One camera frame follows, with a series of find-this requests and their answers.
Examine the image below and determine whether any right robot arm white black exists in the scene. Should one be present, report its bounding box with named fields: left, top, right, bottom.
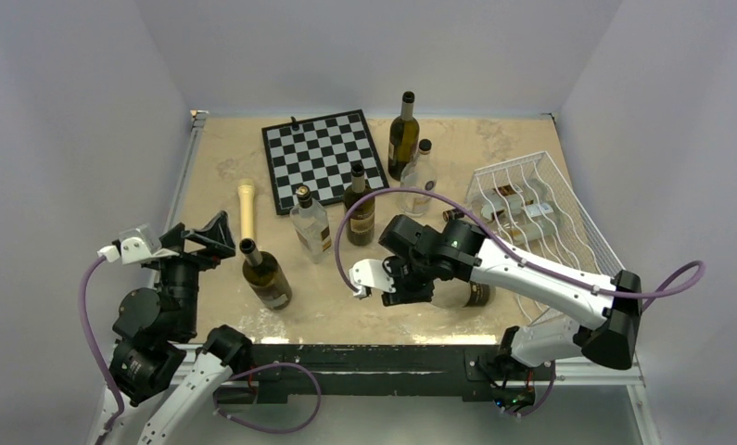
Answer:
left=194, top=217, right=611, bottom=346

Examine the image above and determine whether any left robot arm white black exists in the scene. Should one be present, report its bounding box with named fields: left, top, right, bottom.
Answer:
left=79, top=211, right=253, bottom=444

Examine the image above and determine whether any purple cable under table front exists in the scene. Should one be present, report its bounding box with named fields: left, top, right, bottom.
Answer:
left=212, top=361, right=323, bottom=435

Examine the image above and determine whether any green wine bottle white label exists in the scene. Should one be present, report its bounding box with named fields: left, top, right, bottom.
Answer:
left=388, top=91, right=420, bottom=181

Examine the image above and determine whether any white wire wine rack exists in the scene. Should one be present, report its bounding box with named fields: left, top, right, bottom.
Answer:
left=464, top=150, right=626, bottom=326

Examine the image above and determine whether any dark wine bottle silver neck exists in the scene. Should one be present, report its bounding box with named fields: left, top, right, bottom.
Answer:
left=238, top=238, right=293, bottom=311

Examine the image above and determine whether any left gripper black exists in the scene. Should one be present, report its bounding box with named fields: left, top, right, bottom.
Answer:
left=151, top=210, right=234, bottom=336

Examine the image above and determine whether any aluminium table frame rail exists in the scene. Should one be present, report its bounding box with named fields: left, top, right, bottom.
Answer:
left=100, top=110, right=210, bottom=382

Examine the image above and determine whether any clear square liquor bottle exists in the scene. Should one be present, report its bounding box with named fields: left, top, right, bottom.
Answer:
left=289, top=184, right=332, bottom=263

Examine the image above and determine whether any clear round bottle blue emblem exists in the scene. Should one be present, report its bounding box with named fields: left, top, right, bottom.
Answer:
left=399, top=139, right=438, bottom=217

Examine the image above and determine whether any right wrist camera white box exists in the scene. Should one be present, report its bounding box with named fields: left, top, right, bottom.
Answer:
left=349, top=259, right=396, bottom=299

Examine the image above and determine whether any clear bottle no cap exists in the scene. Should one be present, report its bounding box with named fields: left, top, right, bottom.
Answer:
left=431, top=279, right=493, bottom=310

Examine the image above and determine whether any clear bottle gold black cap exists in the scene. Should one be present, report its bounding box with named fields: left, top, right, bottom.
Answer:
left=466, top=185, right=551, bottom=223

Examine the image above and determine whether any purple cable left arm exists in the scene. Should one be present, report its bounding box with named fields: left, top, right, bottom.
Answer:
left=78, top=254, right=127, bottom=443

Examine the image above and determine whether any black front mounting beam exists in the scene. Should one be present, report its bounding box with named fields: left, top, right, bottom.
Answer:
left=214, top=342, right=556, bottom=407

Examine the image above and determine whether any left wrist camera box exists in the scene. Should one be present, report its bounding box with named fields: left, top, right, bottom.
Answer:
left=97, top=223, right=179, bottom=265

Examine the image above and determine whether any black white chessboard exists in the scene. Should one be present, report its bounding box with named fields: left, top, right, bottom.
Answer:
left=261, top=109, right=388, bottom=216

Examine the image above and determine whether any dark wine bottle brown label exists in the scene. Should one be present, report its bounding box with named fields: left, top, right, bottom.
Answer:
left=343, top=161, right=375, bottom=247

